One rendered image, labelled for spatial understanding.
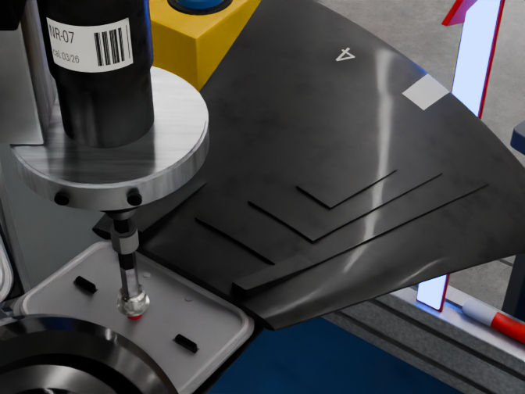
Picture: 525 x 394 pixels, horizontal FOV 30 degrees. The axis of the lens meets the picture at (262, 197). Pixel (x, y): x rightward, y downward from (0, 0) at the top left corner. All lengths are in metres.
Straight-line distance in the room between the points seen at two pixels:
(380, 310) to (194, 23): 0.30
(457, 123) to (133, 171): 0.29
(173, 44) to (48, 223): 0.82
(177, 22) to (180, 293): 0.40
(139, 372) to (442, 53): 2.37
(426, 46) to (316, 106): 2.17
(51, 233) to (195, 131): 1.27
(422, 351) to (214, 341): 0.50
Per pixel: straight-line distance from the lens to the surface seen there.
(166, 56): 0.82
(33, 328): 0.33
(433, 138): 0.55
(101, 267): 0.45
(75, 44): 0.31
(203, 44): 0.79
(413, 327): 0.88
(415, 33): 2.75
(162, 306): 0.43
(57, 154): 0.34
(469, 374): 0.89
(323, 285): 0.44
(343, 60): 0.58
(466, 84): 0.70
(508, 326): 0.85
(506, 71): 2.65
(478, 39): 0.68
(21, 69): 0.32
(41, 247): 1.60
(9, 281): 0.36
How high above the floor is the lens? 1.51
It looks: 43 degrees down
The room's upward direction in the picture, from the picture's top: straight up
